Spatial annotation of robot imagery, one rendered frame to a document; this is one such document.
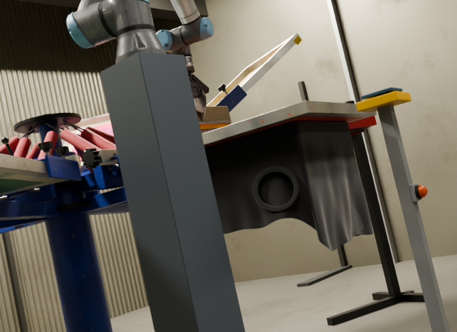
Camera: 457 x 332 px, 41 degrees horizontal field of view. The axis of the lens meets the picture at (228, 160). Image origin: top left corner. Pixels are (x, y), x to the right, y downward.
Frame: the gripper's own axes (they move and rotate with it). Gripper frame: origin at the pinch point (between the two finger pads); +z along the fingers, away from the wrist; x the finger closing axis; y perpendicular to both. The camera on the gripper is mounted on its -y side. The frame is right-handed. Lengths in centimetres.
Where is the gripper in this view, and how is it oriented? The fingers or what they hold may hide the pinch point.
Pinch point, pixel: (199, 119)
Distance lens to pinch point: 242.8
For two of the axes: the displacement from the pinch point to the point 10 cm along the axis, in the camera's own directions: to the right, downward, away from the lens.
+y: -5.5, 0.5, -8.3
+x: 8.1, -2.3, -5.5
